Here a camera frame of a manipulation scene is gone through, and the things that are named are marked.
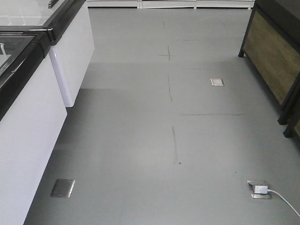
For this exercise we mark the white power plug adapter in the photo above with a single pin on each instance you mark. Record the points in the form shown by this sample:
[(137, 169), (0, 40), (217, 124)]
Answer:
[(260, 189)]

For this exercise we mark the white chest freezer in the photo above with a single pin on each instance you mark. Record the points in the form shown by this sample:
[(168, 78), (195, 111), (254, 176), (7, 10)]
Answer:
[(66, 23), (32, 113)]

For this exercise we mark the near white chest freezer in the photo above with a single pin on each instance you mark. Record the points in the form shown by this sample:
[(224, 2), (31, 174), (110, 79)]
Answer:
[(32, 113)]

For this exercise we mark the open steel floor socket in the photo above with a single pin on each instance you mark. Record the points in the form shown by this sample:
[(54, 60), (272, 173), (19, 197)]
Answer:
[(251, 184)]

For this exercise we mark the steel floor socket cover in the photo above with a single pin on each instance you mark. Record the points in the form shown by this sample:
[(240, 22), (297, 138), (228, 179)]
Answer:
[(216, 82), (63, 188)]

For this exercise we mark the white store shelving unit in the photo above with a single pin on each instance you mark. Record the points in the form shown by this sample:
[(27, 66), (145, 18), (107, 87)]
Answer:
[(154, 4)]

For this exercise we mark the black wooden produce stand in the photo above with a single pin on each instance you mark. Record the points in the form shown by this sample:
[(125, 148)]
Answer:
[(272, 44)]

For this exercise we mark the steel floor socket cover far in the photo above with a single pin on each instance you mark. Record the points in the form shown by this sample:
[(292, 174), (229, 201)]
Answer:
[(216, 82)]

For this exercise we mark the steel floor socket cover left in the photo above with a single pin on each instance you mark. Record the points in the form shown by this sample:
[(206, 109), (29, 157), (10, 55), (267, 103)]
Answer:
[(63, 188)]

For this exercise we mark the far white chest freezer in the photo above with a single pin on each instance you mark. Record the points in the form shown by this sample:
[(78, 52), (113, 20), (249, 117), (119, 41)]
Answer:
[(66, 23)]

